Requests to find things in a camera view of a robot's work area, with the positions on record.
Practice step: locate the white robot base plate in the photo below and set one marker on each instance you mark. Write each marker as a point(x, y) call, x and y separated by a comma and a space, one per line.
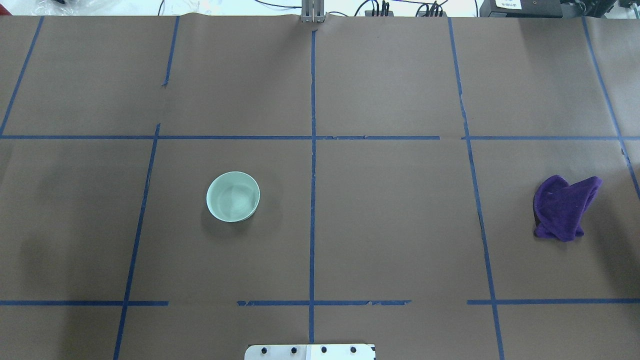
point(332, 351)

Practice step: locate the light green ceramic bowl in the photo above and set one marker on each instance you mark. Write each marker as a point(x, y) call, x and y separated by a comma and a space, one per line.
point(233, 197)

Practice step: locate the black device box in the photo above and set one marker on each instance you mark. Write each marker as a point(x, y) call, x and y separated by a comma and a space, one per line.
point(521, 9)

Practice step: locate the aluminium frame post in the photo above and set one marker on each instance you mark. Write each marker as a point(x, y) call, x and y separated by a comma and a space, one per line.
point(313, 11)

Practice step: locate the purple cloth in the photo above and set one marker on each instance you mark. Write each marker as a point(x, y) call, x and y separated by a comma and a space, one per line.
point(559, 207)

